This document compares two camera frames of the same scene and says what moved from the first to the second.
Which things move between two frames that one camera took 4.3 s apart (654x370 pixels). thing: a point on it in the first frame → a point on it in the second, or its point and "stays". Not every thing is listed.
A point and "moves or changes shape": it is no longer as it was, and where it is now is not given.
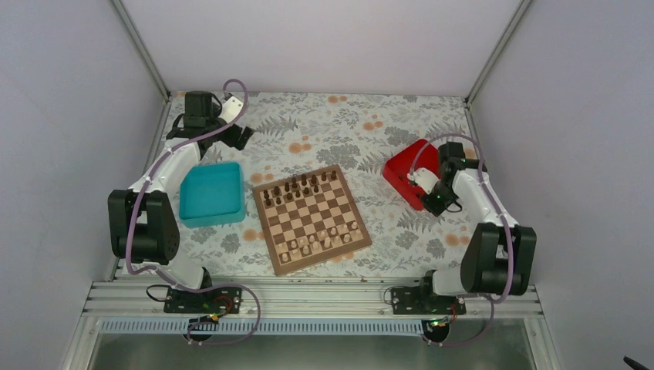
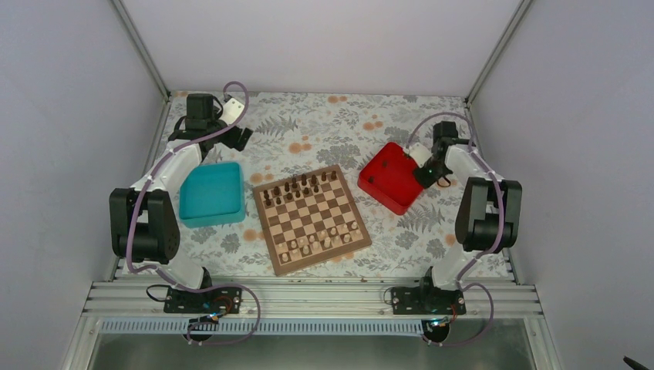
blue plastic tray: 212,194 stays
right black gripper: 436,210 → 426,181
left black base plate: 224,299 stays
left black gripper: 231,140 stays
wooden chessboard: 310,218 stays
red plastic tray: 396,173 moves or changes shape
